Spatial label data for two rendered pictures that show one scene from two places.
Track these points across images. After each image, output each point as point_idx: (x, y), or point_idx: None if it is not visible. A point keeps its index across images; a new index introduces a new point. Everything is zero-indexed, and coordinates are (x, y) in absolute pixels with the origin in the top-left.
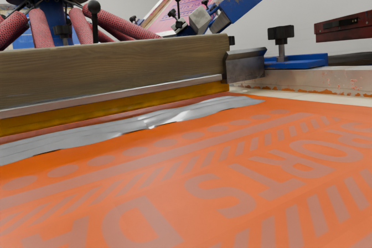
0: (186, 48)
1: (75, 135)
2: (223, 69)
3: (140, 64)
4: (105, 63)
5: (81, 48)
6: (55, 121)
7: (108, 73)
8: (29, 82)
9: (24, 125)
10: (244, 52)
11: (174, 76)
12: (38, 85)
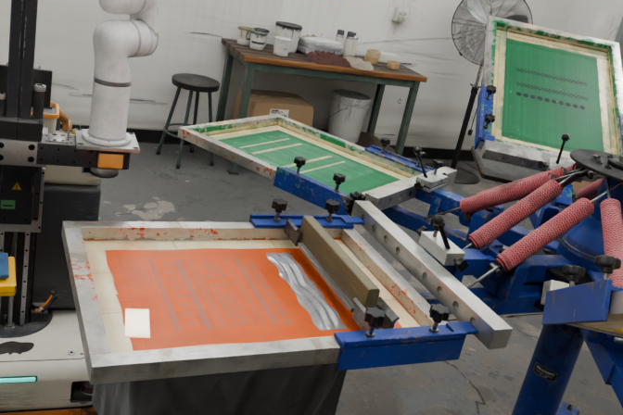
0: (350, 278)
1: (288, 270)
2: None
3: (335, 267)
4: (327, 255)
5: (324, 242)
6: None
7: (326, 260)
8: (311, 242)
9: None
10: (359, 307)
11: (342, 287)
12: (312, 245)
